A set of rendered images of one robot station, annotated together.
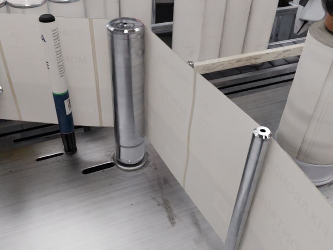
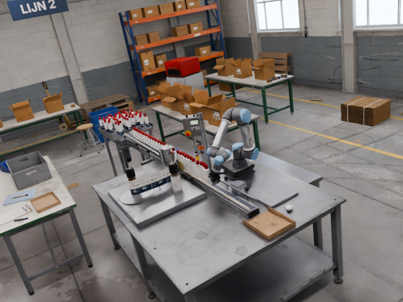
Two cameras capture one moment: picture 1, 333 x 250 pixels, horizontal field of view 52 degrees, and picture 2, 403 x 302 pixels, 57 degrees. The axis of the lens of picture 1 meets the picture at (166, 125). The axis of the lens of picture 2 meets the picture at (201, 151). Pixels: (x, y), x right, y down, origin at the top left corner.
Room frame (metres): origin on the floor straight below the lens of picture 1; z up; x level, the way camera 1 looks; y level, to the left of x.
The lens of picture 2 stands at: (0.50, -3.23, 2.47)
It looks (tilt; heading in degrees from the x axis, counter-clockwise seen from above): 22 degrees down; 88
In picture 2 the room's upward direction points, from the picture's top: 11 degrees counter-clockwise
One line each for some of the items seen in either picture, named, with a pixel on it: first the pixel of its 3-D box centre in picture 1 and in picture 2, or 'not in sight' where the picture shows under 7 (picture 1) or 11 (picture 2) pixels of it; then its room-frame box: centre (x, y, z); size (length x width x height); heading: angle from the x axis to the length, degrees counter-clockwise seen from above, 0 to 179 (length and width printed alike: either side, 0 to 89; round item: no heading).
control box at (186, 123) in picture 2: not in sight; (192, 125); (0.59, 0.14, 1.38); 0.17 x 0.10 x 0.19; 170
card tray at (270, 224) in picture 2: not in sight; (268, 222); (0.99, -0.90, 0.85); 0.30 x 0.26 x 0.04; 115
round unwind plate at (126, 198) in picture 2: not in sight; (136, 195); (-0.06, -0.10, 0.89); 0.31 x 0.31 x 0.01
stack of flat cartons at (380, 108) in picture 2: not in sight; (364, 110); (3.73, 2.81, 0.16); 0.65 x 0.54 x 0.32; 119
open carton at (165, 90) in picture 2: not in sight; (169, 95); (0.38, 3.42, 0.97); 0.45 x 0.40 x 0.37; 26
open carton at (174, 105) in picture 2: not in sight; (178, 99); (0.51, 3.01, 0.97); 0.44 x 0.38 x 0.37; 29
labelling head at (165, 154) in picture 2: not in sight; (169, 158); (0.30, 0.35, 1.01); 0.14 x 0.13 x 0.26; 115
